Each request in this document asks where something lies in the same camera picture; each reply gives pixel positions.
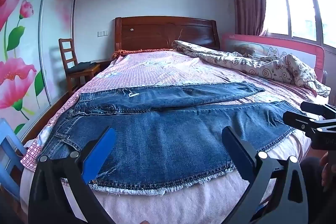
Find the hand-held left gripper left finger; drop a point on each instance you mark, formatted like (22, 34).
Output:
(101, 151)

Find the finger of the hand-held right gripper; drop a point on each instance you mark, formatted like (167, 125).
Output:
(319, 109)
(302, 121)

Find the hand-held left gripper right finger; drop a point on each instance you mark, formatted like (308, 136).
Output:
(236, 151)

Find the blue denim pants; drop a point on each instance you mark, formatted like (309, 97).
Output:
(162, 134)

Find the person's right hand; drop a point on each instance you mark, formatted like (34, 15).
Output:
(326, 171)

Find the person's dark clothing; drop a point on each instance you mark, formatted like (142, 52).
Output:
(311, 187)

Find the dark cloth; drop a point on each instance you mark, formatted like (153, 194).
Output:
(81, 67)

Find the wooden nightstand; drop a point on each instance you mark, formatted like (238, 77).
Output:
(105, 64)

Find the swirl patterned quilt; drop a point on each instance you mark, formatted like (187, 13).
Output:
(236, 61)

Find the blue plastic stool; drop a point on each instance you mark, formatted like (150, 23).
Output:
(9, 142)

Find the window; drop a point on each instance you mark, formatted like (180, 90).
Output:
(302, 11)

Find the pink checked bed sheet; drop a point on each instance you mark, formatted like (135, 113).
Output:
(157, 69)

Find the wooden chair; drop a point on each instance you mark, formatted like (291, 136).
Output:
(68, 52)

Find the brown fringed cloth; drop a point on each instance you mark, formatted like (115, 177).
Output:
(136, 52)

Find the flower print wardrobe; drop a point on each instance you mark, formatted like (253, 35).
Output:
(23, 43)

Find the wooden headboard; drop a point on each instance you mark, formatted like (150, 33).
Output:
(162, 32)

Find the pink bed guard rail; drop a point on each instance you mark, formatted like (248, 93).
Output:
(288, 49)

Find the white wall switch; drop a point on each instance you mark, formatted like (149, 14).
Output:
(102, 33)

